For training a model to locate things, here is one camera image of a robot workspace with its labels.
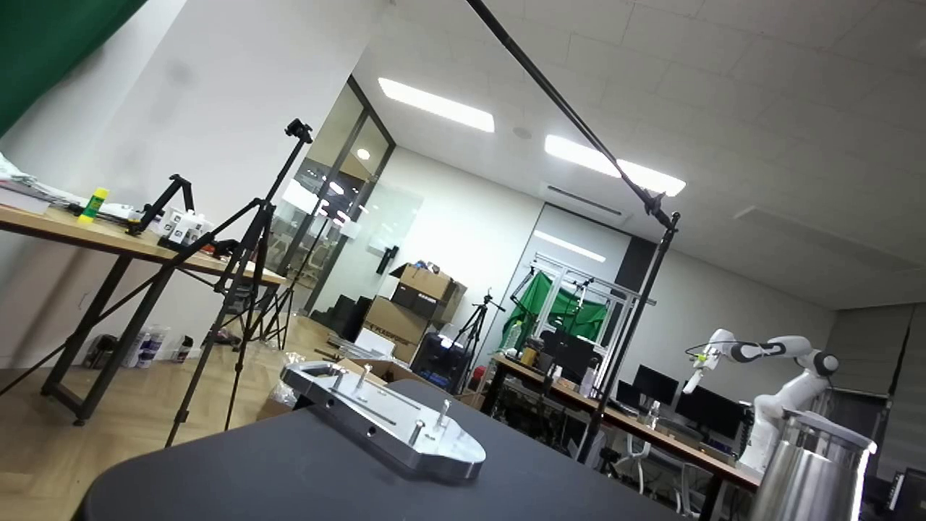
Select long wooden office desk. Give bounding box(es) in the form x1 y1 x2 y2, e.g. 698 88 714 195
479 352 764 511

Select green wall screen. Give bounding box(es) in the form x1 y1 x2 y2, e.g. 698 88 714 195
0 0 149 139

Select stacked cardboard boxes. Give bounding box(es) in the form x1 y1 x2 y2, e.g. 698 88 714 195
359 261 469 362

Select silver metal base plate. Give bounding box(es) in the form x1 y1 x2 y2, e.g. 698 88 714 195
278 358 488 486

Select small black tabletop tripod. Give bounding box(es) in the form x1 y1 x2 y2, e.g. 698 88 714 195
128 169 196 240

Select wooden table with black legs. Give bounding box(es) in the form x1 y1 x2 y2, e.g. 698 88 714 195
0 200 292 427

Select black boom pole stand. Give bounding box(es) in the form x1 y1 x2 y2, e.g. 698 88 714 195
465 0 682 465

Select long ceiling light panel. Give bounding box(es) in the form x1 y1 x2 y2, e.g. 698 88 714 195
375 74 496 136
541 130 687 200

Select green yellow small bottle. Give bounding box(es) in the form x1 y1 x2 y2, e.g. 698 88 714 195
74 185 112 229

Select small black background tripod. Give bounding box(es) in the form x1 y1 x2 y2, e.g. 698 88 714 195
450 291 505 372

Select green hanging cloth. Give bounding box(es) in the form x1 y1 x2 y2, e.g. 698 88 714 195
499 266 614 352

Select black computer monitor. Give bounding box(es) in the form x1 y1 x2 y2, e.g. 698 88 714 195
674 382 753 444
630 362 682 408

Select black camera tripod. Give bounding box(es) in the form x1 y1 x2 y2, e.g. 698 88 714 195
161 116 317 452

